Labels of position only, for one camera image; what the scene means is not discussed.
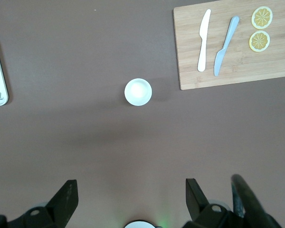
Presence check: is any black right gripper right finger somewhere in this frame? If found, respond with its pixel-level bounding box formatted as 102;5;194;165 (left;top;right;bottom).
184;178;233;228

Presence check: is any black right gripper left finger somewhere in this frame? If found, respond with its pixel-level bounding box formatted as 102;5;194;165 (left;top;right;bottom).
21;180;79;228

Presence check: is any white plastic cup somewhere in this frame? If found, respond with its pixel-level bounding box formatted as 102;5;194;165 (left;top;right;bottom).
124;78;153;107

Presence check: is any wooden cutting board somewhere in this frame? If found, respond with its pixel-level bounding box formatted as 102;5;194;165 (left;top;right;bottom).
172;0;285;91

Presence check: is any grey plastic knife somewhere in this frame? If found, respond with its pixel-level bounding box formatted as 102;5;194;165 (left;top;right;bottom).
213;16;240;77

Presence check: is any white plastic knife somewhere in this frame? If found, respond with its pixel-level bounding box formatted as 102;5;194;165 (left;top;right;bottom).
197;9;212;72

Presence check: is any yellow lemon slice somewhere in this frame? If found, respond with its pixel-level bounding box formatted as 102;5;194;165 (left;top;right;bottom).
248;30;271;53
251;6;274;30

